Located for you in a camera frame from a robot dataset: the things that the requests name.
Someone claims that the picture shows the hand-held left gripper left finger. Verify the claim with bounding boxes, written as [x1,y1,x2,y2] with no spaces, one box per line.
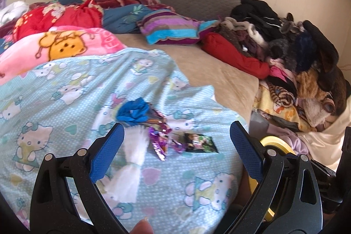
[30,122,129,234]

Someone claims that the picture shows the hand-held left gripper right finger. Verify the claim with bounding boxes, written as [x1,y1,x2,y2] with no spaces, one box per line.
[225,121,322,234]

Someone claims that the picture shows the yellow rimmed black bin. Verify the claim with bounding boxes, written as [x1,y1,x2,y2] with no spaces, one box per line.
[241,136,297,223]

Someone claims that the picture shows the green black snack wrapper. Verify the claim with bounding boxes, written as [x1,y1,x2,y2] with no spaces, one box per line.
[184,133,219,154]

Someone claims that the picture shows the blue plastic bag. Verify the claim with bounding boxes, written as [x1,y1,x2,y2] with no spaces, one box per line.
[116,98,150,126]

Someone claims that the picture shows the purple foil wrapper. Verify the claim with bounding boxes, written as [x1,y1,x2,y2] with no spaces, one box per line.
[147,102,183,162]

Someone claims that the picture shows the person's left hand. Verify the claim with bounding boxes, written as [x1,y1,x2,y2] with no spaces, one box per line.
[129,218,154,234]

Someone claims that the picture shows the lilac fleece cloth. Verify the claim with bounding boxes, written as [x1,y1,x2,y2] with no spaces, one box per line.
[265,130,302,154]

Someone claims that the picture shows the yellow cat printed blanket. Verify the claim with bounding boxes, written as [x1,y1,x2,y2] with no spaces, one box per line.
[254,83,313,130]

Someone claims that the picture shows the light blue cat printed blanket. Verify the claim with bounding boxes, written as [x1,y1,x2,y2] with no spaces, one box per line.
[0,48,247,234]

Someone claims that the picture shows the tiger striped cloth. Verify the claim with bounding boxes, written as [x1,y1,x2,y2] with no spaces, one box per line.
[267,82,298,108]

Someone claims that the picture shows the cream fleece garment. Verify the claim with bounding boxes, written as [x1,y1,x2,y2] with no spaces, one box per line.
[302,98,335,127]

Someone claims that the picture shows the beige bed sheet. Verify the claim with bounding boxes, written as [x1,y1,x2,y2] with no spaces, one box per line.
[114,32,260,127]

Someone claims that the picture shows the pink garment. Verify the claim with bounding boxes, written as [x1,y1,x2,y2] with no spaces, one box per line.
[270,59,295,81]

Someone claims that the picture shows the brown plush garment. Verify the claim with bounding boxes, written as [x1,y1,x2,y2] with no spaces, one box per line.
[321,59,349,115]

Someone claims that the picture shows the tan fuzzy garment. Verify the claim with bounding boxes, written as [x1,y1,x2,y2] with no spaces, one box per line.
[296,70,330,99]

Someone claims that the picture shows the red garment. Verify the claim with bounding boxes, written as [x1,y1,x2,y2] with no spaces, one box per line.
[201,32,270,79]

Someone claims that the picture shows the grey dotted garment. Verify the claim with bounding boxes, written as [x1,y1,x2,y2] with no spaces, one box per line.
[269,38,295,62]

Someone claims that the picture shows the white fleece garment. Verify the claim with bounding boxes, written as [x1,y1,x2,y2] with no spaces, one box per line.
[247,28,268,48]

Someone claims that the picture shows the dark maroon folded garment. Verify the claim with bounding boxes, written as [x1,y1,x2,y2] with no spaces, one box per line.
[219,24,264,59]

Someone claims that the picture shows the pink bear printed blanket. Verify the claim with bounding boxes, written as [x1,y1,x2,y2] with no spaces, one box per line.
[0,26,128,85]

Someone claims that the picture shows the navy fuzzy garment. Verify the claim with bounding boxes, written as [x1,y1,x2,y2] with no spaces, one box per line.
[292,32,319,73]

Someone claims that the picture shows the black plush garment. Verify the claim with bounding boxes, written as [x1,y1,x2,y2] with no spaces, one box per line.
[303,20,339,90]

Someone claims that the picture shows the blue leaf printed quilt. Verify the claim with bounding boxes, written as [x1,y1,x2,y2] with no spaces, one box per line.
[52,0,154,34]

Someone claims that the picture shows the striped pillow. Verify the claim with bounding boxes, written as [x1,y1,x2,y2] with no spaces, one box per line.
[137,10,221,46]

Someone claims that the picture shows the black jacket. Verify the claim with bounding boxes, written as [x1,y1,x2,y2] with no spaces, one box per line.
[230,0,281,29]

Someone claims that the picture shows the red floral quilt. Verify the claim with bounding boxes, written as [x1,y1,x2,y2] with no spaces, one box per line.
[12,0,103,34]

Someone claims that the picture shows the maroon floral blanket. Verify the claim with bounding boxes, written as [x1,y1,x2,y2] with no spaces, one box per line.
[90,0,176,12]

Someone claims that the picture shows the white cloth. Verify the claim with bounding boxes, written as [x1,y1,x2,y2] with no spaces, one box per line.
[0,1,29,26]

